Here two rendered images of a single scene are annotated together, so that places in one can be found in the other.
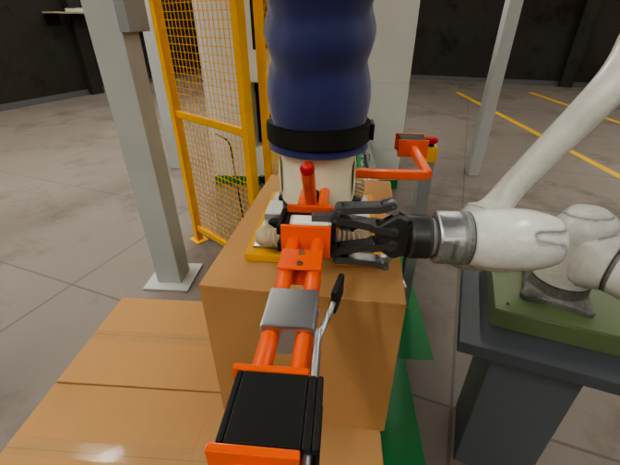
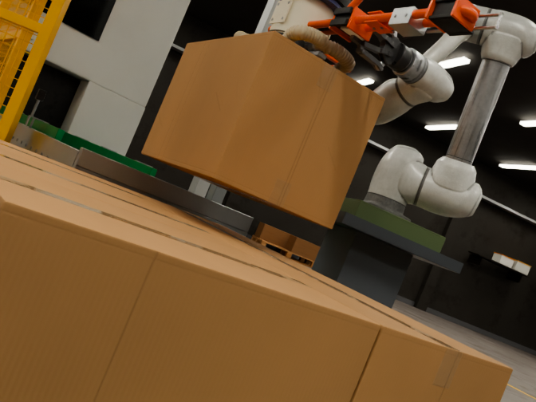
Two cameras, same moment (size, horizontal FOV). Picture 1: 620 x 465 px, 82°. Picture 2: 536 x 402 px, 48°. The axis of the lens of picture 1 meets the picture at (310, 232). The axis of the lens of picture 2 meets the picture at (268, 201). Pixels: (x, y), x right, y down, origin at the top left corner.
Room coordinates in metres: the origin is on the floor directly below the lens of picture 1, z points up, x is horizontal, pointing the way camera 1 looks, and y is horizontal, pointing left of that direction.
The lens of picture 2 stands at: (-0.72, 1.05, 0.63)
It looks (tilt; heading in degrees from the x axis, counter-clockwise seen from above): 1 degrees up; 321
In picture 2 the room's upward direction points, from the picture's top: 23 degrees clockwise
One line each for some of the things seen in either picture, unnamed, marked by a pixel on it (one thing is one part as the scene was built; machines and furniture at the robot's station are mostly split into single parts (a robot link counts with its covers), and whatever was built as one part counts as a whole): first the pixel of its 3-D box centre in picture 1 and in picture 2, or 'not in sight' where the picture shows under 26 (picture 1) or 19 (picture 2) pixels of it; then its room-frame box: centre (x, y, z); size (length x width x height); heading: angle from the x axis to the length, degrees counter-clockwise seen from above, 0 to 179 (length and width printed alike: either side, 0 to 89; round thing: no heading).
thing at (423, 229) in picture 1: (402, 235); (392, 53); (0.52, -0.16, 1.20); 0.09 x 0.07 x 0.08; 86
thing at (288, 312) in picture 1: (291, 320); (408, 21); (0.32, 0.02, 1.20); 0.07 x 0.07 x 0.04; 85
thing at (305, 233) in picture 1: (307, 230); (352, 25); (0.53, 0.00, 1.20); 0.10 x 0.08 x 0.06; 85
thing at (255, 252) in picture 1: (280, 216); not in sight; (0.79, 0.08, 1.09); 0.34 x 0.10 x 0.05; 175
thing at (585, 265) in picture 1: (578, 244); (399, 174); (0.83, -0.74, 0.98); 0.18 x 0.16 x 0.22; 35
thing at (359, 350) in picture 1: (317, 280); (253, 128); (0.81, -0.02, 0.87); 0.60 x 0.40 x 0.40; 172
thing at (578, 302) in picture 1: (557, 280); (381, 206); (0.85, -0.75, 0.84); 0.22 x 0.18 x 0.06; 151
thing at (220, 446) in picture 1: (264, 422); (451, 13); (0.19, 0.04, 1.20); 0.08 x 0.07 x 0.05; 175
